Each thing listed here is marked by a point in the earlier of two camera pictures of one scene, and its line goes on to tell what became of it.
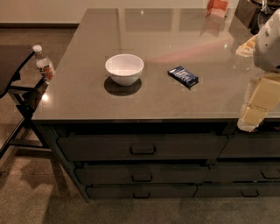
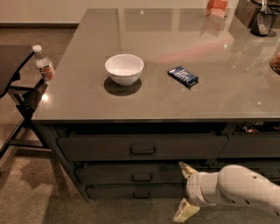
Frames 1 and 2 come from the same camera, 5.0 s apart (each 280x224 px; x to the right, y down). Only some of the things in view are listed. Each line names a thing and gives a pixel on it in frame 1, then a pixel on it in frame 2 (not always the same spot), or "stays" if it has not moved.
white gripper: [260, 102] -> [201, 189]
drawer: [142, 174] stays
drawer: [143, 147] stays
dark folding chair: [26, 133] stays
